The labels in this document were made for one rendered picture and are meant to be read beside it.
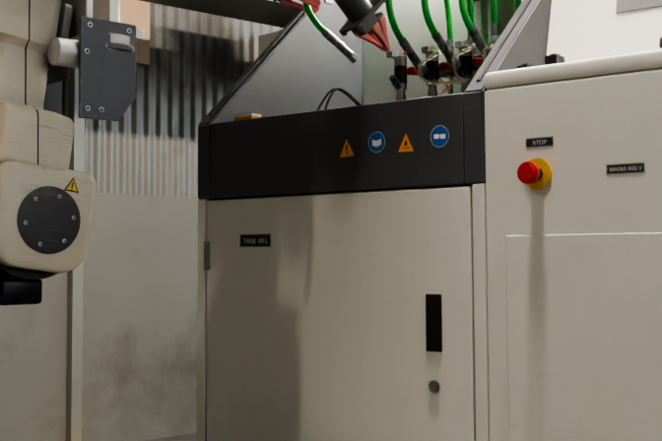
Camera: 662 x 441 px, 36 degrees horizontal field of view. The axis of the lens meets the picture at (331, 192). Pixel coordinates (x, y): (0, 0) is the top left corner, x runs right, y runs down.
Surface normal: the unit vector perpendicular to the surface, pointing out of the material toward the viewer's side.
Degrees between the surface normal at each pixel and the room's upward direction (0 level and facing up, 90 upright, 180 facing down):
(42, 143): 90
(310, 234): 90
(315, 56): 90
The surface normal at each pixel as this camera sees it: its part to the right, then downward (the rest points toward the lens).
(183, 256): 0.67, -0.05
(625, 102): -0.62, -0.04
